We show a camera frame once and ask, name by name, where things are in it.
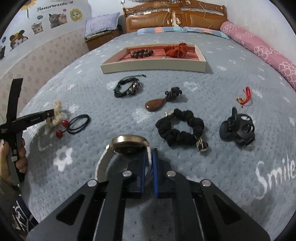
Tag cream flower scrunchie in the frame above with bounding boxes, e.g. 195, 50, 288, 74
45, 100, 63, 133

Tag gold watch white strap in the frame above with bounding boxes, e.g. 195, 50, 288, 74
94, 134, 152, 183

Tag black scrunchie with charm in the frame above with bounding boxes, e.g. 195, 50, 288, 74
155, 108, 209, 152

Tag black hair claw clip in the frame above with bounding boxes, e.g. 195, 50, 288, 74
219, 107, 255, 147

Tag red string charm bracelet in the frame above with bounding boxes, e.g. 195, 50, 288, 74
236, 86, 253, 108

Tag black braided leather bracelet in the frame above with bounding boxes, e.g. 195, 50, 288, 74
113, 74, 147, 98

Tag beige jewelry tray red lining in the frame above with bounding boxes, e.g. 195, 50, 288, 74
100, 44, 207, 74

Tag person left hand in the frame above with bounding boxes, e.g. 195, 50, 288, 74
1, 138, 28, 184

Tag grey patterned bedspread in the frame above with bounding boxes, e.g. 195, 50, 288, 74
20, 33, 295, 240

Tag wooden nightstand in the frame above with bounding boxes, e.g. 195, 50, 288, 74
85, 29, 123, 51

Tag lavender dotted cushion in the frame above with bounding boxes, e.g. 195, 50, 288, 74
85, 12, 120, 39

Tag orange red scrunchie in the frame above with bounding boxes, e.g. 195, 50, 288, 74
164, 43, 188, 58

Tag pink rolled quilt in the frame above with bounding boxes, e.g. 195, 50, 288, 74
220, 21, 295, 89

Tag left plaid pillow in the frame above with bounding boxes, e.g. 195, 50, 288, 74
137, 27, 187, 35

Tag plaid pillow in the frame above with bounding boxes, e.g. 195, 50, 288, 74
137, 27, 187, 35
183, 27, 230, 39

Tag right plaid pillow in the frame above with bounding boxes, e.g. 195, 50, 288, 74
183, 27, 230, 39

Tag wooden leather headboard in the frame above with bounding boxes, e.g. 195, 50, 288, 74
123, 1, 228, 33

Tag black hair tie red beads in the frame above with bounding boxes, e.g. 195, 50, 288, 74
56, 114, 91, 138

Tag brown teardrop pendant black cord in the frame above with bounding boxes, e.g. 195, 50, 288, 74
144, 86, 183, 112

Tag cat wall stickers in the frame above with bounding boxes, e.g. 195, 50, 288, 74
1, 1, 91, 61

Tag brown wooden bead bracelet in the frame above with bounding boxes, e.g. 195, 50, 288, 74
129, 48, 154, 59

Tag white charging cable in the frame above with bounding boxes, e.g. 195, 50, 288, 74
120, 0, 213, 30

